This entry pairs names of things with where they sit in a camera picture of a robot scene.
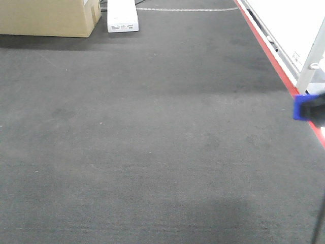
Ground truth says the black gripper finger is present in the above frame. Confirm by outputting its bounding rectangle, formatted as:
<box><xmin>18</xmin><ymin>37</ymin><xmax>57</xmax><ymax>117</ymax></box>
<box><xmin>303</xmin><ymin>94</ymin><xmax>324</xmax><ymax>127</ymax></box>

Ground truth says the white long cardboard box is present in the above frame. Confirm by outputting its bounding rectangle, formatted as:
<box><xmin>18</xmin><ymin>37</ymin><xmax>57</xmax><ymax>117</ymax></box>
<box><xmin>107</xmin><ymin>0</ymin><xmax>139</xmax><ymax>33</ymax></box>

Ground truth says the brown cardboard box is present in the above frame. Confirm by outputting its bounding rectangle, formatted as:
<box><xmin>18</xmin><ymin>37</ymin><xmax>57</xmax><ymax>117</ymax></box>
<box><xmin>1</xmin><ymin>0</ymin><xmax>101</xmax><ymax>38</ymax></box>

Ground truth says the red conveyor edge rail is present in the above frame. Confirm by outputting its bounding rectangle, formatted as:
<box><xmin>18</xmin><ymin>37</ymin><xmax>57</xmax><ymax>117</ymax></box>
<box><xmin>235</xmin><ymin>0</ymin><xmax>325</xmax><ymax>149</ymax></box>

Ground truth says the white glass enclosure frame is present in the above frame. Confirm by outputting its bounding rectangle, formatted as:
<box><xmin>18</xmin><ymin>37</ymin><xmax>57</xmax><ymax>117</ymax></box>
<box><xmin>242</xmin><ymin>1</ymin><xmax>324</xmax><ymax>94</ymax></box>

